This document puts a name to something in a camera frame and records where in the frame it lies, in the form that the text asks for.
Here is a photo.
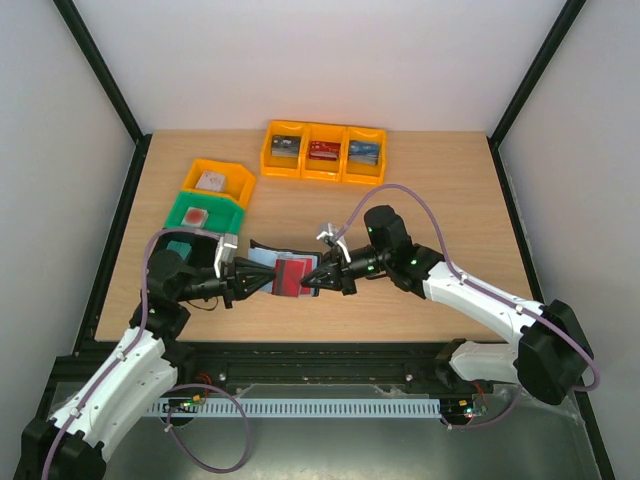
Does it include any black frame post right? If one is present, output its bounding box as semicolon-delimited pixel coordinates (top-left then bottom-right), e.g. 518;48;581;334
488;0;587;144

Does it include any green plastic bin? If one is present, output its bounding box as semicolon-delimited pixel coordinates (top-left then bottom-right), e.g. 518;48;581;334
164;192;245;234

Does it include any black frame post left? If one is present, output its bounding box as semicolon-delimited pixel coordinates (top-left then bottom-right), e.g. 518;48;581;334
52;0;151;146

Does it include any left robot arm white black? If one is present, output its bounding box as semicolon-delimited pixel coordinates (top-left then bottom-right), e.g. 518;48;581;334
16;249;275;479

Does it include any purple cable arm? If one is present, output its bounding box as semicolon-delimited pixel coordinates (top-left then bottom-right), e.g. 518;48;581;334
42;228;251;480
332;183;602;432

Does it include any yellow bin with blue cards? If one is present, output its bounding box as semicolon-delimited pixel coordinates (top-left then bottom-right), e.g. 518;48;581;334
341;126;387;186

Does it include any yellow bin with grey cards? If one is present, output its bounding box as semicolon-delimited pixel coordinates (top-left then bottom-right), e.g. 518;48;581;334
260;120;310;178

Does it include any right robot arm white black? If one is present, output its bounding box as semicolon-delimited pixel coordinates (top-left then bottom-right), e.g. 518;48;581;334
301;205;593;405

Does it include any black frame post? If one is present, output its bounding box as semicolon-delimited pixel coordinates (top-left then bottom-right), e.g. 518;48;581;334
52;0;151;146
488;0;587;144

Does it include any black leather card holder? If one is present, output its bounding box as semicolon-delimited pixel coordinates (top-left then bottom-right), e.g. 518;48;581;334
248;240;321;298

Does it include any yellow bin with red cards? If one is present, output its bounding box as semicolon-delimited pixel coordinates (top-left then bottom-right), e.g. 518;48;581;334
301;123;347;182

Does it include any blue VIP card stack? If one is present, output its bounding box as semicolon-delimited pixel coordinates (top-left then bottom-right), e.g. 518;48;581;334
348;140;380;165

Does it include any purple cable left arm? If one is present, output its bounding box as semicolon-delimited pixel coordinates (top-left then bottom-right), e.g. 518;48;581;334
42;228;251;480

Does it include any white floral card stack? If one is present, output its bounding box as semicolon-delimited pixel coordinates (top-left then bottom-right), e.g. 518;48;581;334
194;170;227;193

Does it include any teal VIP card stack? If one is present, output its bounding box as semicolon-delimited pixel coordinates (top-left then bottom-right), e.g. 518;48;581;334
166;240;193;262

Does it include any yellow bin near green bin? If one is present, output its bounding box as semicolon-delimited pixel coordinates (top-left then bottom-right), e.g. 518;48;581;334
181;158;256;210

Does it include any white red-circle card stack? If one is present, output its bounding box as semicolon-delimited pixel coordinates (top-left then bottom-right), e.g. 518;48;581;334
181;206;209;229

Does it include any red VIP card stack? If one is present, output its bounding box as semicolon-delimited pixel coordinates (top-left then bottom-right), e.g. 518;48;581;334
309;140;341;161

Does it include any white slotted cable duct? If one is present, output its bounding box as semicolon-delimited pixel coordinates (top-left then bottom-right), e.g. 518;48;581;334
174;398;441;419

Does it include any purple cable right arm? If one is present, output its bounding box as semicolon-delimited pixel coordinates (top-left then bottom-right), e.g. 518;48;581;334
332;183;602;432

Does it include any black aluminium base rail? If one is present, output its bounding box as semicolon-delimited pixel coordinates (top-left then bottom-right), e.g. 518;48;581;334
54;340;581;396

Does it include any grey VIP card stack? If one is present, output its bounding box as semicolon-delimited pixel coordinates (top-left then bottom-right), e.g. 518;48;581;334
271;135;302;159

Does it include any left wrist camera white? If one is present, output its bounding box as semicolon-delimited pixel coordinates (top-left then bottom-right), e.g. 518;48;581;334
213;232;238;278

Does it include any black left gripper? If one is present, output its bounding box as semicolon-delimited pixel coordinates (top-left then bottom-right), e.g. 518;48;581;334
176;257;277;308

